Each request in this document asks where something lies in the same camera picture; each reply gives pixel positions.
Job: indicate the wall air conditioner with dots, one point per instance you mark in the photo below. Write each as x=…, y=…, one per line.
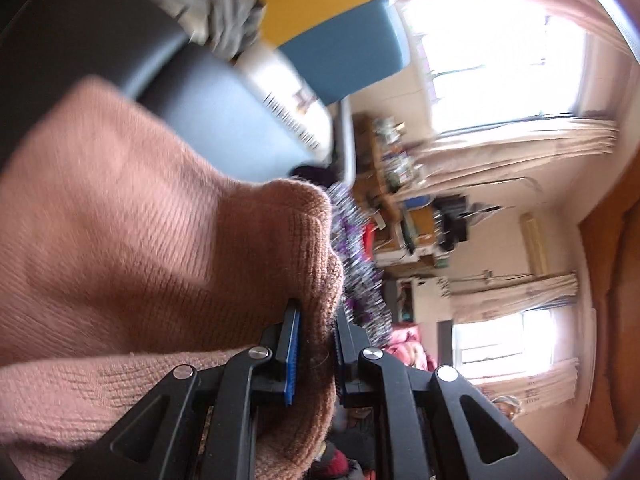
x=536, y=250

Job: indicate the pink patterned curtain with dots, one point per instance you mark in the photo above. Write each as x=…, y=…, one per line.
x=469, y=160

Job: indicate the grey yellow blue sofa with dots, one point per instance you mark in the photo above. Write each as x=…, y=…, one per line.
x=338, y=46

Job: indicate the white printed cushion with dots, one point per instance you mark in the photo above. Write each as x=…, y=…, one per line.
x=288, y=96

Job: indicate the pink knit sweater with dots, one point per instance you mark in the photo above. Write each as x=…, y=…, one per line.
x=124, y=254

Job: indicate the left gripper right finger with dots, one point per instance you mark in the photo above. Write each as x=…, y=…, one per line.
x=430, y=425

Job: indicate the black monitor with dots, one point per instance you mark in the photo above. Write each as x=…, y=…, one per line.
x=455, y=230

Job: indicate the elderly person in background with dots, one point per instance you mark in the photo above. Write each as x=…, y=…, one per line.
x=509, y=406

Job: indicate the pink bedding pile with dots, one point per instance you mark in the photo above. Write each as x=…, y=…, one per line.
x=405, y=345

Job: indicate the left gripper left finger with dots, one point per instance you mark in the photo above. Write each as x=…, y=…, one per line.
x=200, y=424

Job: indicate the wooden cluttered desk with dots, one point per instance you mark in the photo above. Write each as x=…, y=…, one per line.
x=399, y=239

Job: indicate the leopard print garment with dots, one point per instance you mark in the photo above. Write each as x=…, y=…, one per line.
x=362, y=298

